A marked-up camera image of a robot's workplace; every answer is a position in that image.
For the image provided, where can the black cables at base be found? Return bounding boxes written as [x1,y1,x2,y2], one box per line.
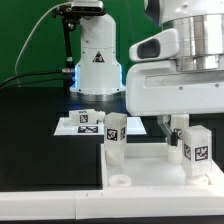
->
[0,68,74,89]

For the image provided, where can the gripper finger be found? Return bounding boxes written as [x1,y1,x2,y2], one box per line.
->
[157,115,178,146]

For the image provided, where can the white camera cable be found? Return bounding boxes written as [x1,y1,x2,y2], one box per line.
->
[13,1,73,76]

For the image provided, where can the silver camera on stand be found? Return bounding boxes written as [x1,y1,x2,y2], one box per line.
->
[71,0,104,13]

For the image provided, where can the white marker base sheet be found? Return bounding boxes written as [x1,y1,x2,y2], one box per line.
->
[54,117,146,136]

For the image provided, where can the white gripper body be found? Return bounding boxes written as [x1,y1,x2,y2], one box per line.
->
[126,28,224,116]

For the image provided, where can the white square tabletop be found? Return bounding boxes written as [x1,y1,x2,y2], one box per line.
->
[101,143,224,196]

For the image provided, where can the white L-shaped obstacle fence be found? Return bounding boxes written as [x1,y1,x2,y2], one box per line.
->
[0,163,224,221]

